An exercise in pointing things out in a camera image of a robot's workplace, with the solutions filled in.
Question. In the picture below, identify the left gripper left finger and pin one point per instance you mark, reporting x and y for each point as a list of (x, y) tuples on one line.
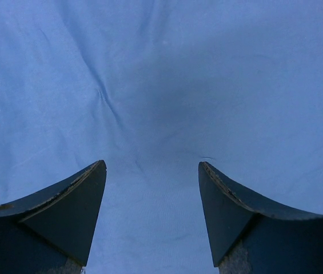
[(51, 230)]

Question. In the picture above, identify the blue surgical drape cloth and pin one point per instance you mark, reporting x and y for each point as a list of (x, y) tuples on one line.
[(153, 88)]

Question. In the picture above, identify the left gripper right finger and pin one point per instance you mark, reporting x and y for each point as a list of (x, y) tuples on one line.
[(250, 233)]

